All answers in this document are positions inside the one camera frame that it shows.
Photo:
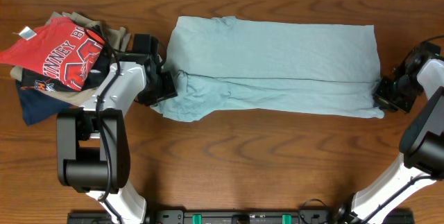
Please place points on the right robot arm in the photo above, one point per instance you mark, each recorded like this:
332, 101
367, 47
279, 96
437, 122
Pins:
420, 161

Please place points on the red printed folded t-shirt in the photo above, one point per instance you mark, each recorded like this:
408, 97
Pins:
61, 50

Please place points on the navy blue folded garment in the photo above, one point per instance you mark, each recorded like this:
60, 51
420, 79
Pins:
37, 106

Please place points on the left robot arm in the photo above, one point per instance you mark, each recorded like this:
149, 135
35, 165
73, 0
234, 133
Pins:
92, 146

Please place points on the black printed folded t-shirt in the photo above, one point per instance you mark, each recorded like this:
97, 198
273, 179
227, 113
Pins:
43, 83

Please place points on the light blue t-shirt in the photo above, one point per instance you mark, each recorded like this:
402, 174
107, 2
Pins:
225, 63

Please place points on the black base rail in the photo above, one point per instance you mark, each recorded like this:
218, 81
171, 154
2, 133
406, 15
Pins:
306, 215

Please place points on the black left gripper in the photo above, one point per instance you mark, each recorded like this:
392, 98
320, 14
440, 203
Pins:
171, 90

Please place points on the khaki folded garment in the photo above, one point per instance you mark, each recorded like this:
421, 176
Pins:
119, 39

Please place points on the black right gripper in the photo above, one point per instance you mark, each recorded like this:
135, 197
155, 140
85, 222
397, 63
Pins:
382, 97

